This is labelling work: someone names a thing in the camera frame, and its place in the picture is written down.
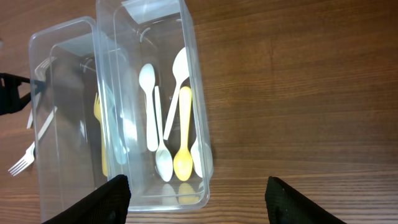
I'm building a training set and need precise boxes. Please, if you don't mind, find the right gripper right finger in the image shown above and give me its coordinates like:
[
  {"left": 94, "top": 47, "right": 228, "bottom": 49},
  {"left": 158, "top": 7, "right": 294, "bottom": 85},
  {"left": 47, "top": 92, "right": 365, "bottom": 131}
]
[{"left": 265, "top": 176, "right": 345, "bottom": 224}]

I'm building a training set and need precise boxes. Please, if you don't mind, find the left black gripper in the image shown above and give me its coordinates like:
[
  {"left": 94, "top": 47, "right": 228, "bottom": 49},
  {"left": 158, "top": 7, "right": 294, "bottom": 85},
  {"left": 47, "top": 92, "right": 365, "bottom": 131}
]
[{"left": 1, "top": 73, "right": 31, "bottom": 115}]

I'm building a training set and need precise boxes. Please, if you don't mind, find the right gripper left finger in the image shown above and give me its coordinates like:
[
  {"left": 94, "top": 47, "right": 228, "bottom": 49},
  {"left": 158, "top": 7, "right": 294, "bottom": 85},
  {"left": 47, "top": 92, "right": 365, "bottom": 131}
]
[{"left": 44, "top": 174, "right": 131, "bottom": 224}]

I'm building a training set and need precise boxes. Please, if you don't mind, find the light blue plastic fork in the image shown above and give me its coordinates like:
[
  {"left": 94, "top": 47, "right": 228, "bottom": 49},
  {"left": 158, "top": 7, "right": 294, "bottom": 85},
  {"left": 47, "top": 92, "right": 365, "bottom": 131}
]
[{"left": 105, "top": 84, "right": 127, "bottom": 165}]

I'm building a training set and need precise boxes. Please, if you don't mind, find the yellow plastic spoon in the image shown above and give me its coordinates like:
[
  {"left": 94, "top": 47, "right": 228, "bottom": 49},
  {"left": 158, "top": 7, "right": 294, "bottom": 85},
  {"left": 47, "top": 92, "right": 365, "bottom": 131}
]
[{"left": 174, "top": 86, "right": 193, "bottom": 181}]

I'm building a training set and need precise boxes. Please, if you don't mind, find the yellow plastic fork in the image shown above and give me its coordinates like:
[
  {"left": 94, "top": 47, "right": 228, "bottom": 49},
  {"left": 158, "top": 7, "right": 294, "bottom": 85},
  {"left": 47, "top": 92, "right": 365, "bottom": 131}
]
[{"left": 93, "top": 93, "right": 108, "bottom": 177}]

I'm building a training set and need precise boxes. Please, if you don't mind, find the white spoon diagonal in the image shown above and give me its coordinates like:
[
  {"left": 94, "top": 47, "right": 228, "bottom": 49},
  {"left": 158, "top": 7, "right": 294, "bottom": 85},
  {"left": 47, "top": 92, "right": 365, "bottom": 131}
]
[{"left": 164, "top": 47, "right": 189, "bottom": 140}]

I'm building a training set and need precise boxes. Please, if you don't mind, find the left clear plastic container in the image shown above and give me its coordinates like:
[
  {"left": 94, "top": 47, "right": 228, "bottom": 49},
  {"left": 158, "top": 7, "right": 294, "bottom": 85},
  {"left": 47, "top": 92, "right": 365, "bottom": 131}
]
[{"left": 29, "top": 16, "right": 109, "bottom": 222}]

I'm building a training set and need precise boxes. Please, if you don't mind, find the clear plastic container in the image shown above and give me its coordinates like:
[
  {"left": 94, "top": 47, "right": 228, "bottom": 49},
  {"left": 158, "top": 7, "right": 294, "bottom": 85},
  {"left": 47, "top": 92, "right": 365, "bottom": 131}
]
[
  {"left": 96, "top": 0, "right": 213, "bottom": 212},
  {"left": 29, "top": 16, "right": 109, "bottom": 222}
]

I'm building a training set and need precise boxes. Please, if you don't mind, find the right clear plastic container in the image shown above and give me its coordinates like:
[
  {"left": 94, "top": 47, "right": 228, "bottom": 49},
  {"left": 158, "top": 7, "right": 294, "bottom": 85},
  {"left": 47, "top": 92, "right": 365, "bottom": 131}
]
[{"left": 96, "top": 0, "right": 213, "bottom": 212}]

